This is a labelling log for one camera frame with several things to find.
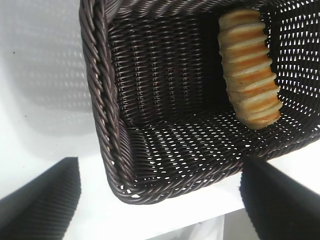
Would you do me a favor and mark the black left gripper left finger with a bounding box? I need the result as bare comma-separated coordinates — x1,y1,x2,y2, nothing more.
0,156,82,240

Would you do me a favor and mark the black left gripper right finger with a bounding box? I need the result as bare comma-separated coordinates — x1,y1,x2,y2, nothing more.
239,157,320,240

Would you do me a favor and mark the long striped bread roll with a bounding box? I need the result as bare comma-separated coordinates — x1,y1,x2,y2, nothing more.
217,8,282,131

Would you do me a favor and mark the dark brown woven basket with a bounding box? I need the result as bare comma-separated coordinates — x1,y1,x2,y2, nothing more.
79,0,320,206

